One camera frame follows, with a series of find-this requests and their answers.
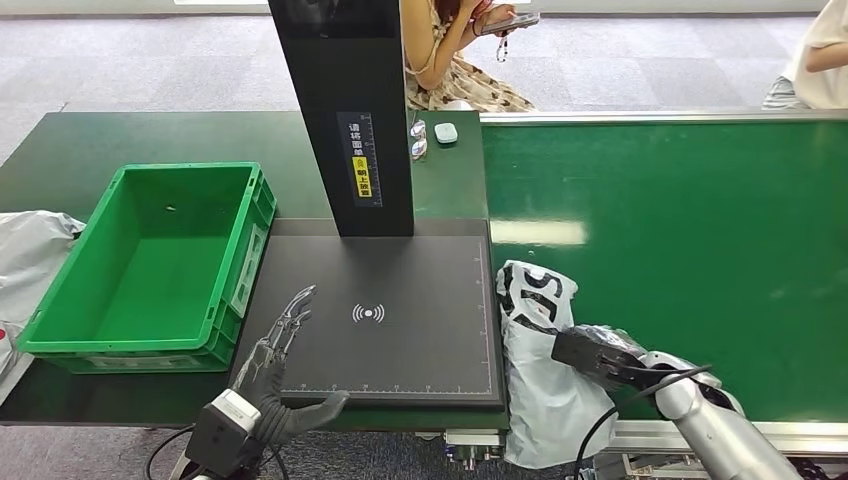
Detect dark green table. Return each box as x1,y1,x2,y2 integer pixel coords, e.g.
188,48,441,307
0,111,511,432

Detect metal conveyor motor bracket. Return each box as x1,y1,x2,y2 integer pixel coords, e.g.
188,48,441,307
445,429,508,472

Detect person in white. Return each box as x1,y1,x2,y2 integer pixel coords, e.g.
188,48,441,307
761,0,848,111

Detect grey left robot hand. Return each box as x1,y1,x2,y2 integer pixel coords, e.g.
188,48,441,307
228,284,351,446

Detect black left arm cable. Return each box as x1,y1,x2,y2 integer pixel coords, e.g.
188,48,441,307
144,423,293,480

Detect clear eyeglasses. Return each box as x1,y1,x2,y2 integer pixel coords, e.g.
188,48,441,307
409,119,429,162

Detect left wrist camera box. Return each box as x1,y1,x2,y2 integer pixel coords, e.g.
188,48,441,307
184,388,265,480

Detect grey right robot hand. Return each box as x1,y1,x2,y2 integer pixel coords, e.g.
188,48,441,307
573,323,649,362

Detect grey poly mailer bag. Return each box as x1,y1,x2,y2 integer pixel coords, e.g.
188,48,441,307
0,210,87,405

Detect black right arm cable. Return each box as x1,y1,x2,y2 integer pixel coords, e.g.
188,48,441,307
572,364,713,480

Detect white package with black print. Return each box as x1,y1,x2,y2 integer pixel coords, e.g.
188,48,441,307
495,259,621,470

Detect black inbound scanner machine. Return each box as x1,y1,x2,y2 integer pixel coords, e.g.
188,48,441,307
230,0,508,410

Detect green plastic crate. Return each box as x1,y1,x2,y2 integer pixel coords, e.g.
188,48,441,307
16,162,278,376

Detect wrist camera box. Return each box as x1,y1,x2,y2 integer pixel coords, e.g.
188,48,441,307
551,329,637,392
184,388,265,480

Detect green conveyor belt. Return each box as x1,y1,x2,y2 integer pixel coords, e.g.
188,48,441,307
481,121,848,423

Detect smartphone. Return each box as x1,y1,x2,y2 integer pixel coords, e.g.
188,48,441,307
480,11,541,37

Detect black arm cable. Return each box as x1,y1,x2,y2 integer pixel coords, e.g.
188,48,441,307
572,364,713,480
144,423,293,480

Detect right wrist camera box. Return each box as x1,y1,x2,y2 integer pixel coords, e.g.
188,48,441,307
551,329,637,392

